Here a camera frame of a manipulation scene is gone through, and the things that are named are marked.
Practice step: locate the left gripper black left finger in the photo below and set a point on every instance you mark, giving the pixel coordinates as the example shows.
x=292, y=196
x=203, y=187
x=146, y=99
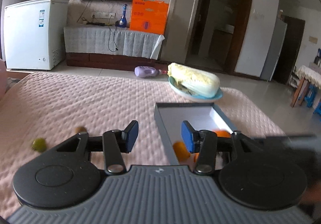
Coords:
x=112, y=144

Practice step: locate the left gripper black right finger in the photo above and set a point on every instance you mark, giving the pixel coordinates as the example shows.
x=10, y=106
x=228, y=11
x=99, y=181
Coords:
x=208, y=144

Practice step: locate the orange fruit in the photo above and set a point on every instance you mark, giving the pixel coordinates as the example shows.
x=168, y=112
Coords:
x=222, y=133

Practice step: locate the yellow orange tomato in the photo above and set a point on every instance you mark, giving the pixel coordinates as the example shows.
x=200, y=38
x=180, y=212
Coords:
x=181, y=151

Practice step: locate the green lime fruit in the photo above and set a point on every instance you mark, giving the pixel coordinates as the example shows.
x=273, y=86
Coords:
x=39, y=145

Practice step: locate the small orange mandarin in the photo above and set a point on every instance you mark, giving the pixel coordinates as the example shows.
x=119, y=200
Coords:
x=195, y=158

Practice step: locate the brown kiwi far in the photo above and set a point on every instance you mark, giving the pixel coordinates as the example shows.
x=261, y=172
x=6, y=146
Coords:
x=80, y=129

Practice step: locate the grey cardboard box lid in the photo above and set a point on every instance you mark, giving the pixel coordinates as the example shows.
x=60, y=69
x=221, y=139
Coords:
x=202, y=116

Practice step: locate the blue plastic stool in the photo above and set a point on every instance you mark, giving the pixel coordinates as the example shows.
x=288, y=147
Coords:
x=310, y=97

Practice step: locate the napa cabbage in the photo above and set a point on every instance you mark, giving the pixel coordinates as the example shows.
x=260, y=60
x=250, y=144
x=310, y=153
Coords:
x=202, y=82

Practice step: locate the light blue plate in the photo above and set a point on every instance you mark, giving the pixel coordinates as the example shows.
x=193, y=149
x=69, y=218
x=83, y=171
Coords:
x=192, y=95

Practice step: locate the wooden side table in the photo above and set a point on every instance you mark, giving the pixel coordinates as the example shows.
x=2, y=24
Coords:
x=308, y=75

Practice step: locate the pink quilted table cover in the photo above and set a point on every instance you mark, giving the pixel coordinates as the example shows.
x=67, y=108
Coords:
x=51, y=105

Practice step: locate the purple plastic jug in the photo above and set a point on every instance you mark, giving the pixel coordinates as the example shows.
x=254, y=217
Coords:
x=146, y=71

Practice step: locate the cloth covered tv cabinet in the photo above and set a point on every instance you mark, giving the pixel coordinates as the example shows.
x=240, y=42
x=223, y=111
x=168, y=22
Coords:
x=110, y=47

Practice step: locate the grey refrigerator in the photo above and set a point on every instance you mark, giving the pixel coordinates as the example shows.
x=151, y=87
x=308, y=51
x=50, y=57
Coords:
x=274, y=50

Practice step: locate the black power strip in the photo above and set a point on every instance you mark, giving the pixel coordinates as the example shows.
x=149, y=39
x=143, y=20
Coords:
x=96, y=23

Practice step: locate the blue glass bottle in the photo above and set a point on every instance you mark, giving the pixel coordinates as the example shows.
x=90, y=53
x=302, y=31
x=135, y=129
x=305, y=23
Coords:
x=123, y=21

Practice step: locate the pink plush toy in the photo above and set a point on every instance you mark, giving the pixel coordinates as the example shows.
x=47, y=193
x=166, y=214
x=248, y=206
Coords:
x=3, y=78

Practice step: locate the orange gift bag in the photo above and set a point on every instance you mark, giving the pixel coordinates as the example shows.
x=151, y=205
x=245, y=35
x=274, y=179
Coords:
x=149, y=16

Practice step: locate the white chest freezer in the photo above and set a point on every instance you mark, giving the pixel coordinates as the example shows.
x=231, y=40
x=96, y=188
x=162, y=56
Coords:
x=33, y=33

